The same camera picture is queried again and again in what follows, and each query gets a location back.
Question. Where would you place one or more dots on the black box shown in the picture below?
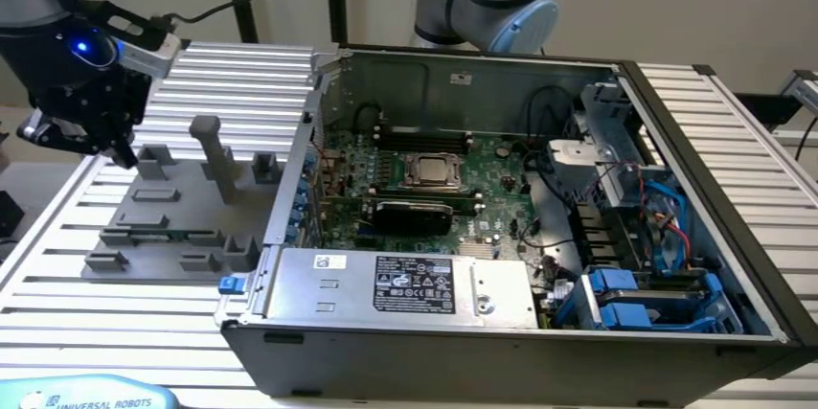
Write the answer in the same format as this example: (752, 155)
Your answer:
(10, 212)

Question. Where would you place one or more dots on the black graphics card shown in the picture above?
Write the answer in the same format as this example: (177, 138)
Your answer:
(413, 217)

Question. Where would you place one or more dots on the silver drive cage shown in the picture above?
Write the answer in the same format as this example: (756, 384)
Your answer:
(608, 141)

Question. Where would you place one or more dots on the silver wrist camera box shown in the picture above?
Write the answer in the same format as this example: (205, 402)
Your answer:
(150, 55)

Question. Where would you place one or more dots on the black flat device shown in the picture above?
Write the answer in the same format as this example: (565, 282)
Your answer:
(764, 109)

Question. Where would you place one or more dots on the silver slatted side table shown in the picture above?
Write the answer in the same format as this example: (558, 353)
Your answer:
(803, 88)

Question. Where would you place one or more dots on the blue disk bay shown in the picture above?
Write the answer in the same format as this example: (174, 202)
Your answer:
(617, 282)

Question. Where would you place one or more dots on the CPU socket frame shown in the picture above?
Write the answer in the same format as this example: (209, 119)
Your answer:
(406, 179)

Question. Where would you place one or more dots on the black RAM slot bank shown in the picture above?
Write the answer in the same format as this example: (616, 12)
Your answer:
(422, 138)

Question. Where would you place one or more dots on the silver CPU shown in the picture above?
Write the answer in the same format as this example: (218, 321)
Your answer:
(433, 169)

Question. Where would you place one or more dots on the green RAM stick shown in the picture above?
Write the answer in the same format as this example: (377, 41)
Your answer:
(173, 235)

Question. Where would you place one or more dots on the blue Universal Robots joint cap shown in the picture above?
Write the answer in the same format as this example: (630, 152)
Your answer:
(97, 392)

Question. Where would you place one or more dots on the silver chipset heatsink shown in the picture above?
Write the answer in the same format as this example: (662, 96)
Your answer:
(480, 249)

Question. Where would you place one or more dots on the blue case latch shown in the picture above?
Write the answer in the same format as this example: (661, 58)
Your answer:
(231, 284)

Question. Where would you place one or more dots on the black empty RAM slot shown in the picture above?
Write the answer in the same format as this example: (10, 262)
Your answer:
(470, 205)

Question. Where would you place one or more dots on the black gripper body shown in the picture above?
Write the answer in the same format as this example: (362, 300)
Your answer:
(77, 88)

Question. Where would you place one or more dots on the black open PC case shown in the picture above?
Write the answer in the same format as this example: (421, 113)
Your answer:
(486, 366)

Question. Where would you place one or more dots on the green motherboard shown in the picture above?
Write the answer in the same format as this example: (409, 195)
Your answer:
(498, 198)

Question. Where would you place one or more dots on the silver power supply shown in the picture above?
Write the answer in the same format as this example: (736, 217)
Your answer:
(333, 284)

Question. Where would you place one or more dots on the grey parts rack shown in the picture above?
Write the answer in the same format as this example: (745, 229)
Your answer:
(166, 208)

